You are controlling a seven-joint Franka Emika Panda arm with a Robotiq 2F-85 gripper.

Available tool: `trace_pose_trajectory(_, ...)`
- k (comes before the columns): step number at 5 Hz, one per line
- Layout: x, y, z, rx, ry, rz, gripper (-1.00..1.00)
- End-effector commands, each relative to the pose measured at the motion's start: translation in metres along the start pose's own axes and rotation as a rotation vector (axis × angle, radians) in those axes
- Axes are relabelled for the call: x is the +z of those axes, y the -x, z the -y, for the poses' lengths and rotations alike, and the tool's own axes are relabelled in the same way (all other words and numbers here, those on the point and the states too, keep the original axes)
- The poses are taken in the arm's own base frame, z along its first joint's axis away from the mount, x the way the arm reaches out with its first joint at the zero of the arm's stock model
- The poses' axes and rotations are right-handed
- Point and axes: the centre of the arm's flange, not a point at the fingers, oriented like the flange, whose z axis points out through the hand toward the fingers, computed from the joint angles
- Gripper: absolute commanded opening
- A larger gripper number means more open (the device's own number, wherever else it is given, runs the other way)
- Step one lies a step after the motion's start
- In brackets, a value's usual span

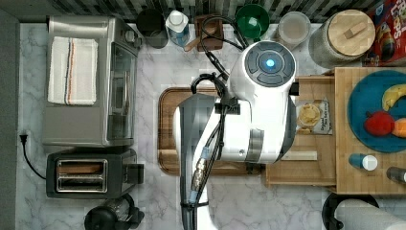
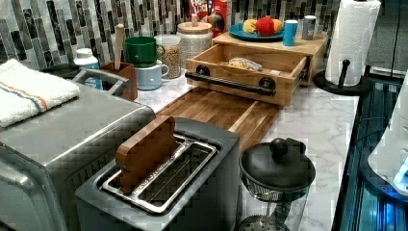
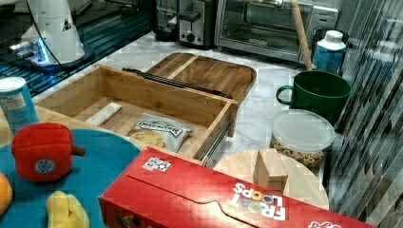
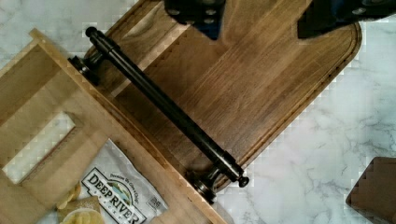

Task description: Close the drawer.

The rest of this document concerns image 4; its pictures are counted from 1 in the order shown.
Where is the Deep River chips bag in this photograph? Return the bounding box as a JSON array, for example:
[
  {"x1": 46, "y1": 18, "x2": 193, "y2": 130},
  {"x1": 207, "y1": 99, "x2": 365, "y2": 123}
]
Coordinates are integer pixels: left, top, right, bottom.
[{"x1": 56, "y1": 138, "x2": 169, "y2": 224}]

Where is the black drawer handle bar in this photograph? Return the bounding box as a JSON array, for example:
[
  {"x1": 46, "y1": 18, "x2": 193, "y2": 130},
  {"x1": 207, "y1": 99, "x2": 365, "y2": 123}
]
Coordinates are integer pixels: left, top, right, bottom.
[{"x1": 68, "y1": 27, "x2": 249, "y2": 204}]

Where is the dark wooden cutting board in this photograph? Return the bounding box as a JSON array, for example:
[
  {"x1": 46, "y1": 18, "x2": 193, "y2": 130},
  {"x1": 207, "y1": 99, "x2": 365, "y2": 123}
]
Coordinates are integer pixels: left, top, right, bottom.
[{"x1": 107, "y1": 0, "x2": 361, "y2": 166}]

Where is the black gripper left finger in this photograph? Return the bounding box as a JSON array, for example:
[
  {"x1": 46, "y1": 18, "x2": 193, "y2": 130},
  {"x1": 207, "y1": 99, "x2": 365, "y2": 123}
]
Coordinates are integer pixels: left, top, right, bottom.
[{"x1": 163, "y1": 0, "x2": 226, "y2": 40}]

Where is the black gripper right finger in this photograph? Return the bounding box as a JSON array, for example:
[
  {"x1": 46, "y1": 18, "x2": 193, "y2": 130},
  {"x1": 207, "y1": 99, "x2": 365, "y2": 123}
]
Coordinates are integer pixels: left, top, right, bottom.
[{"x1": 297, "y1": 0, "x2": 396, "y2": 39}]

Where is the light wooden drawer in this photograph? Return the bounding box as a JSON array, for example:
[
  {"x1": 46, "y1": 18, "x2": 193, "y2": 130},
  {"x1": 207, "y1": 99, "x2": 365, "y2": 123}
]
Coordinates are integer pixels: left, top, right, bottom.
[{"x1": 0, "y1": 29, "x2": 227, "y2": 224}]

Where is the brown wooden toast slice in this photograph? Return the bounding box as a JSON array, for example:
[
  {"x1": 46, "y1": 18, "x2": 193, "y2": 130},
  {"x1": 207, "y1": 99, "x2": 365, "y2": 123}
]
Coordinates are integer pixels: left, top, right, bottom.
[{"x1": 346, "y1": 157, "x2": 396, "y2": 224}]

